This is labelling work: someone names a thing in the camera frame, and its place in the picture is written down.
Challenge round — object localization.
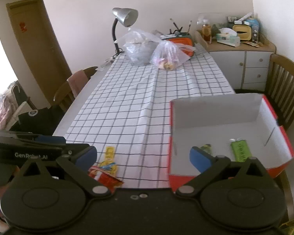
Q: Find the black bag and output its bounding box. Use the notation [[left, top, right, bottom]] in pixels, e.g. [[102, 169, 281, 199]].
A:
[[8, 105, 65, 137]]

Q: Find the small green snack packet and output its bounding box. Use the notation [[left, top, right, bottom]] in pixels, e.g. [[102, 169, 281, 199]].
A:
[[198, 144, 213, 156]]

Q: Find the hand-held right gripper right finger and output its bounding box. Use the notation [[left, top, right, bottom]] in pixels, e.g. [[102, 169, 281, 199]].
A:
[[176, 146, 272, 198]]

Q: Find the white black checked tablecloth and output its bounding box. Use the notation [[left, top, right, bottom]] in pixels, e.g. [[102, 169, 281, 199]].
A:
[[64, 45, 236, 190]]

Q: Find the teal white tissue box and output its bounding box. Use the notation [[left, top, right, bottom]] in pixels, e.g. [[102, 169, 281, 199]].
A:
[[216, 28, 241, 47]]

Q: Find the pink cloth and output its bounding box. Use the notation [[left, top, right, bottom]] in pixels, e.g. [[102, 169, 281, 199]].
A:
[[67, 70, 90, 98]]

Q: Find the white cabinet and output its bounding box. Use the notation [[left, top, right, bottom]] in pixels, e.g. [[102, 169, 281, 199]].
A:
[[195, 29, 277, 92]]

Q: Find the yellow snack packet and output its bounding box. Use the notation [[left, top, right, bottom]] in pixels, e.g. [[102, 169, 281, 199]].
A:
[[98, 146, 118, 177]]

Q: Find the plastic bag of snacks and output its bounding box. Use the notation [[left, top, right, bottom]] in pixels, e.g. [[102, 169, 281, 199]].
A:
[[150, 40, 196, 71]]

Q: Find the wooden slatted chair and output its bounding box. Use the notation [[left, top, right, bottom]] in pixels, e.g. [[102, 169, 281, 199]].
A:
[[235, 53, 294, 131]]

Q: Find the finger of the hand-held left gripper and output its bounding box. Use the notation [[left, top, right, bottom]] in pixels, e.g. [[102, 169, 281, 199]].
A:
[[61, 143, 94, 155], [35, 135, 67, 144]]

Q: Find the clear plastic bag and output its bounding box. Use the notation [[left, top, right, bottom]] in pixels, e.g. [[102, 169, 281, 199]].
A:
[[116, 29, 162, 66]]

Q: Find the person's left hand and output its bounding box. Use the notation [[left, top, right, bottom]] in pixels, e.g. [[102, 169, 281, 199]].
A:
[[0, 185, 14, 216]]

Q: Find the blue package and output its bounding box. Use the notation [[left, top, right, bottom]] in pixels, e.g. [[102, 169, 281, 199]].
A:
[[245, 17, 260, 42]]

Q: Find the red cardboard box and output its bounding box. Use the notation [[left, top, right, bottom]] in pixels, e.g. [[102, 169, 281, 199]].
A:
[[167, 93, 294, 191]]

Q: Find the brown wooden door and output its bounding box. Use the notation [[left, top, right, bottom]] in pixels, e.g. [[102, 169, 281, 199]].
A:
[[5, 0, 73, 108]]

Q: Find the amber bottle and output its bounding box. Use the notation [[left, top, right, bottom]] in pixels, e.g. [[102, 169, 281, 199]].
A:
[[201, 20, 212, 44]]

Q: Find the silver desk lamp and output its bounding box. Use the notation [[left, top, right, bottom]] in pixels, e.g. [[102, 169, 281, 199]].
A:
[[111, 7, 139, 55]]

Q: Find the pile of clothes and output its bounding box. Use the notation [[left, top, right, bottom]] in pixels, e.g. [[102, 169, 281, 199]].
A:
[[0, 81, 31, 131]]

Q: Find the yellow tissue holder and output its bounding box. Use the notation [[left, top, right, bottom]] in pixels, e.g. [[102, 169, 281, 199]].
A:
[[232, 24, 253, 42]]

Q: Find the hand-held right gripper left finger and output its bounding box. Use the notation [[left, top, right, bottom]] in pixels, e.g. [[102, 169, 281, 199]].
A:
[[19, 146, 113, 198]]

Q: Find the red snack packet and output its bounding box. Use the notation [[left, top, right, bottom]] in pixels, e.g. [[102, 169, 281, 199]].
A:
[[88, 166, 123, 192]]

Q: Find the orange pouch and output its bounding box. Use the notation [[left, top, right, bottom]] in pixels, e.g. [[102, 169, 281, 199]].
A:
[[165, 37, 196, 57]]

